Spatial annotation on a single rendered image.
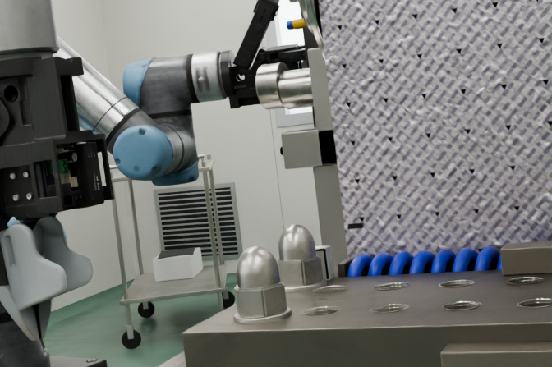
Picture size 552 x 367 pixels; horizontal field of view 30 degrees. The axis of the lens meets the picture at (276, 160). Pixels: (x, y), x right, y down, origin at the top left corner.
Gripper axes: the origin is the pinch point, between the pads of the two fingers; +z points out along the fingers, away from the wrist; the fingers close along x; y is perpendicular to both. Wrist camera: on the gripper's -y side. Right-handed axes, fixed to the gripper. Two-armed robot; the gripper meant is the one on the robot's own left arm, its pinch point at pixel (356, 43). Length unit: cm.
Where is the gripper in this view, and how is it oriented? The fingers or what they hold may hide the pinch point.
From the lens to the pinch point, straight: 153.3
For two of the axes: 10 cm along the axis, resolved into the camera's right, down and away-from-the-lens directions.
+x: -1.3, 2.0, -9.7
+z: 9.8, -1.1, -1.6
